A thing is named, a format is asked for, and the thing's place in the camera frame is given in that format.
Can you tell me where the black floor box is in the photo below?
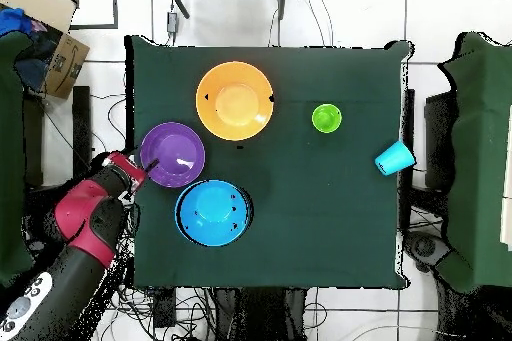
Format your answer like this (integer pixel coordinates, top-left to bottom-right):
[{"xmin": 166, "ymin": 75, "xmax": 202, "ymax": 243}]
[{"xmin": 152, "ymin": 287, "xmax": 177, "ymax": 328}]

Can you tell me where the blue cloth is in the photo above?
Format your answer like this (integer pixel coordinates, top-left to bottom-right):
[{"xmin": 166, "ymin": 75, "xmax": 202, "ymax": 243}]
[{"xmin": 0, "ymin": 7, "xmax": 33, "ymax": 36}]

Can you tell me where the cardboard box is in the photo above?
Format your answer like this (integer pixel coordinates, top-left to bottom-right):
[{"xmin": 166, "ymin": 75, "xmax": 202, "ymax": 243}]
[{"xmin": 0, "ymin": 0, "xmax": 91, "ymax": 101}]

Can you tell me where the dark green tablecloth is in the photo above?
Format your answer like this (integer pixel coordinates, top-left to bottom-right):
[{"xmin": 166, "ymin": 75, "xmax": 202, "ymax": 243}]
[{"xmin": 124, "ymin": 34, "xmax": 413, "ymax": 290}]

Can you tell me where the black stool frame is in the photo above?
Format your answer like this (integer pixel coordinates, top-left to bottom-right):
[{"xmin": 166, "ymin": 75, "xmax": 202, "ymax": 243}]
[{"xmin": 23, "ymin": 85, "xmax": 94, "ymax": 194}]

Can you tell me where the black pedestal base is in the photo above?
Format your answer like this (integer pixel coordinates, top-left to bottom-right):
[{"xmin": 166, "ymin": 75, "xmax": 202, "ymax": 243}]
[{"xmin": 401, "ymin": 230, "xmax": 453, "ymax": 274}]

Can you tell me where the light green cup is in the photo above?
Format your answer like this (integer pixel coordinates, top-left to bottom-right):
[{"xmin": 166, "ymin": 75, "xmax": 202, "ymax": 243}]
[{"xmin": 311, "ymin": 103, "xmax": 344, "ymax": 135}]

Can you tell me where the thin black frame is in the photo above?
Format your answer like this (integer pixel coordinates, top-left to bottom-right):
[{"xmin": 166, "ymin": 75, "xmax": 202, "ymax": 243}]
[{"xmin": 59, "ymin": 0, "xmax": 120, "ymax": 31}]

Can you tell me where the purple bowl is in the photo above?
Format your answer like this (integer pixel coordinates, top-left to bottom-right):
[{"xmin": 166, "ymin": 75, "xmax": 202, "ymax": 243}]
[{"xmin": 139, "ymin": 121, "xmax": 206, "ymax": 189}]

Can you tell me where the light blue bowl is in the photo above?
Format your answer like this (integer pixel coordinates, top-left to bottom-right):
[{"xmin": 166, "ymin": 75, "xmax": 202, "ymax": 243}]
[{"xmin": 174, "ymin": 179, "xmax": 254, "ymax": 247}]

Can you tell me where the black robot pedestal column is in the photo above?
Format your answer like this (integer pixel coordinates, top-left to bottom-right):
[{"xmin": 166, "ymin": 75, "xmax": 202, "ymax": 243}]
[{"xmin": 213, "ymin": 287, "xmax": 309, "ymax": 341}]

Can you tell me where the green cloth covered table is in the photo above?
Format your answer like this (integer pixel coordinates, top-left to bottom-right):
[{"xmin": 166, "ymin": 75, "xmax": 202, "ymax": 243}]
[
  {"xmin": 437, "ymin": 31, "xmax": 512, "ymax": 294},
  {"xmin": 0, "ymin": 30, "xmax": 35, "ymax": 286}
]

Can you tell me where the light blue cup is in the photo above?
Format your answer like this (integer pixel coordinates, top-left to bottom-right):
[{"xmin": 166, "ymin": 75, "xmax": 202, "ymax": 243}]
[{"xmin": 374, "ymin": 140, "xmax": 416, "ymax": 177}]

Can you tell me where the large orange bowl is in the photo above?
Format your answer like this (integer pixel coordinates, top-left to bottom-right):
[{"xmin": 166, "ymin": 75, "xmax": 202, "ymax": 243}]
[{"xmin": 195, "ymin": 61, "xmax": 276, "ymax": 142}]

